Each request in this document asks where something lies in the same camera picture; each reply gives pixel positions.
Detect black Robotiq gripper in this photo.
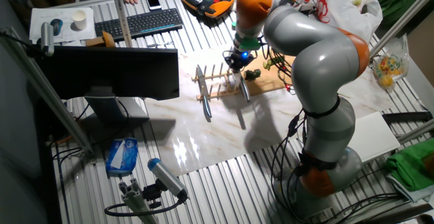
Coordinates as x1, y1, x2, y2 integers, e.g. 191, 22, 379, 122
222, 49, 256, 79

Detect steel cleaver with metal handle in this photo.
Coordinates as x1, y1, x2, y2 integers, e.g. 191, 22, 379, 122
230, 69, 252, 103

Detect wooden peg knife rack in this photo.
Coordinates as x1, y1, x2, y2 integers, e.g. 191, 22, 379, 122
191, 62, 245, 102

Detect pointed steel kitchen knife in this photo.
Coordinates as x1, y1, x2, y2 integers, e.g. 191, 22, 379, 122
196, 64, 213, 119

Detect black computer keyboard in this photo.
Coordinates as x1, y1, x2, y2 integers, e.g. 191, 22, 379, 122
94, 7, 184, 42

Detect white smartphone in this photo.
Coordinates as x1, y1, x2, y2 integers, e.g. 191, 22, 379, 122
144, 0, 163, 12

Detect white plastic bag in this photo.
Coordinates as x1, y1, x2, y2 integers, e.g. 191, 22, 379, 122
315, 0, 384, 43

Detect black computer monitor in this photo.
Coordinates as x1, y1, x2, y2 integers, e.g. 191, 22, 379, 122
35, 45, 180, 130

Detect brown cardboard piece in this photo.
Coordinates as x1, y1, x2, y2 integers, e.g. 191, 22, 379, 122
85, 30, 117, 48

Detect blue tissue pack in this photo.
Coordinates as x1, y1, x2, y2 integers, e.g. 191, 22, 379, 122
104, 137, 139, 177

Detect clear bag of yellow fruit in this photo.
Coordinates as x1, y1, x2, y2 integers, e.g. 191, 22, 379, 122
369, 33, 411, 92

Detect white flat box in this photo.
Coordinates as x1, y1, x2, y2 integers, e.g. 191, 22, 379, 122
347, 111, 401, 164

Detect white paper cup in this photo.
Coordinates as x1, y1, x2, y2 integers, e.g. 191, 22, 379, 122
71, 10, 88, 31

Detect black flat bar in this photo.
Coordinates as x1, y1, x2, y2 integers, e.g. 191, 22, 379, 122
382, 111, 434, 125

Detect dark blue computer mouse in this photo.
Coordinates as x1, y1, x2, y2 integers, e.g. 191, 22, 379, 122
50, 18, 64, 37

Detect bright green folded cloth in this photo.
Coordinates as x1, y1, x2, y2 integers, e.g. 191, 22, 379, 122
384, 138, 434, 193

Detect white paper sheets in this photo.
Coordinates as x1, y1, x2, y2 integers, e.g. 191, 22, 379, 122
28, 6, 98, 45

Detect wooden cutting board metal handle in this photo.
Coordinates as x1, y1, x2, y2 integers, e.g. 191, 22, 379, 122
242, 49, 296, 97

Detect black gripper cable red lights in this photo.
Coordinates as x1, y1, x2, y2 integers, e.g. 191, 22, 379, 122
259, 42, 296, 95

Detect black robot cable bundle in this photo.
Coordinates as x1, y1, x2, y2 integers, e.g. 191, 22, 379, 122
269, 108, 408, 224

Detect silver depth camera blue end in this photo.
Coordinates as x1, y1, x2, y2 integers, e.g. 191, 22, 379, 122
147, 157, 189, 200

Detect aluminium frame post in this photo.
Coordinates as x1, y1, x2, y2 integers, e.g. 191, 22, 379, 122
108, 0, 134, 48
0, 26, 94, 153
368, 0, 434, 58

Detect aluminium profile camera stand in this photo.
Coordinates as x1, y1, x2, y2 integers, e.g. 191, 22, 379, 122
118, 178, 160, 224

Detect black camera cable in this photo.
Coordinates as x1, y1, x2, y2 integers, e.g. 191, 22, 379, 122
104, 195, 188, 217

